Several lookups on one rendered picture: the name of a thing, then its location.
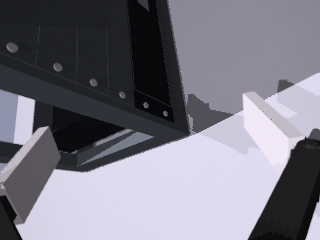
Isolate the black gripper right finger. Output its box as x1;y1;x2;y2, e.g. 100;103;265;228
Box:
243;91;320;240

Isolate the black open-frame rack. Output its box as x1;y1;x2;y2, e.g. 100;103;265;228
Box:
0;0;189;172

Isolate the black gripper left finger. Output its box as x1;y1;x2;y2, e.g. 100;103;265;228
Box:
0;126;61;240

